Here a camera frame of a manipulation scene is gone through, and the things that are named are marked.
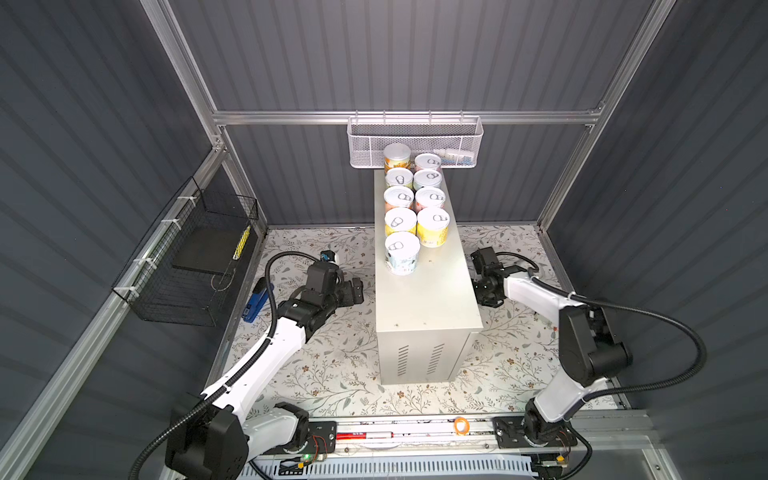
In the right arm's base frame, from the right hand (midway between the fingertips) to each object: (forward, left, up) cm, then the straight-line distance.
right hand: (471, 295), depth 95 cm
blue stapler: (-1, +70, 0) cm, 70 cm away
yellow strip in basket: (+2, +66, +24) cm, 70 cm away
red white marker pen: (-38, +30, -3) cm, 49 cm away
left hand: (-4, +37, +14) cm, 40 cm away
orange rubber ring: (-36, +7, -4) cm, 37 cm away
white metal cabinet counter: (-24, +18, +30) cm, 42 cm away
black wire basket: (-9, +76, +25) cm, 80 cm away
